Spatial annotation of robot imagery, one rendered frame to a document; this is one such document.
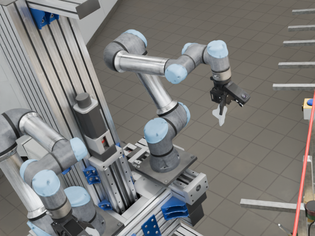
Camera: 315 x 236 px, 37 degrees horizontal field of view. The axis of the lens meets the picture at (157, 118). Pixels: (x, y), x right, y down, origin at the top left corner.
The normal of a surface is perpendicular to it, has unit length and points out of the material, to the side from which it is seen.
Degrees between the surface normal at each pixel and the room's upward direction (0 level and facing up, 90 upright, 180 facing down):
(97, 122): 90
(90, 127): 90
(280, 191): 0
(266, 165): 0
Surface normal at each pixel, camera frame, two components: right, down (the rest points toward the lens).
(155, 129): -0.30, -0.70
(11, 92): -0.24, 0.62
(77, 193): -0.13, -0.84
